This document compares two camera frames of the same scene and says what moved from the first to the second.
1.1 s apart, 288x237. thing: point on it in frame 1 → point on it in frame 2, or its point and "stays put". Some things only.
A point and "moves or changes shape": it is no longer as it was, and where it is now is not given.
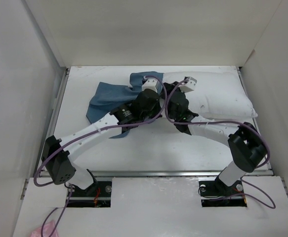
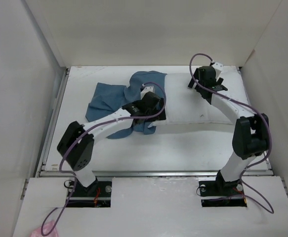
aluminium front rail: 162,174 stays put
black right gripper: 175,88 → 219,81
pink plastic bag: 48,229 stays put
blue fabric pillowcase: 104,97 moves or changes shape
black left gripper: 157,115 stays put
